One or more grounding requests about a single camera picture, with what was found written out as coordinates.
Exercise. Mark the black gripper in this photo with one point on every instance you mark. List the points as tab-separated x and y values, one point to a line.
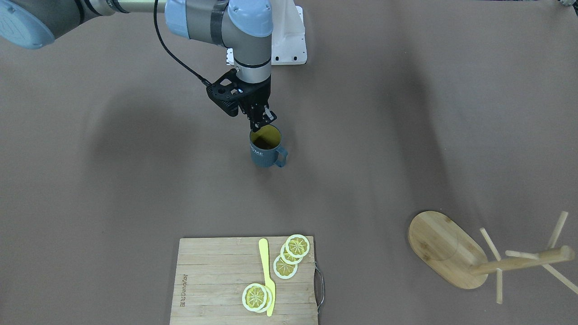
258	95

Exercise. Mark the lemon slice near knife tip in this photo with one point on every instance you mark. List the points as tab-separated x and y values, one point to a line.
254	297

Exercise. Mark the yellow plastic knife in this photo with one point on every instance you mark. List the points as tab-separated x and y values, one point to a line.
263	247

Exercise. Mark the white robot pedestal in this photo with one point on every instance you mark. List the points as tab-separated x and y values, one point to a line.
291	38

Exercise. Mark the lemon slice row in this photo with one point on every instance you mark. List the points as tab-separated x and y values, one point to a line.
297	245
287	258
284	270

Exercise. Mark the dark teal mug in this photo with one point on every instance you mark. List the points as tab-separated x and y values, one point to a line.
266	147

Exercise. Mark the lemon slice row back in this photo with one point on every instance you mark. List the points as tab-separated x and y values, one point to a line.
297	245

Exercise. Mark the wooden cup storage rack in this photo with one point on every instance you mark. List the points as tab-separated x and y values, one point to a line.
445	247

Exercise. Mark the lemon slice row middle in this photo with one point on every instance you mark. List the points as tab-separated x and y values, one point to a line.
287	258

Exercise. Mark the lemon slice row front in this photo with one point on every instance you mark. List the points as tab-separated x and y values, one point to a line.
284	270

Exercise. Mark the bamboo cutting board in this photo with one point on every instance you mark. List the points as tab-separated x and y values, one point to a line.
212	273

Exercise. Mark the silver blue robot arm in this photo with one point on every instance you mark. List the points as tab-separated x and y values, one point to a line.
32	24

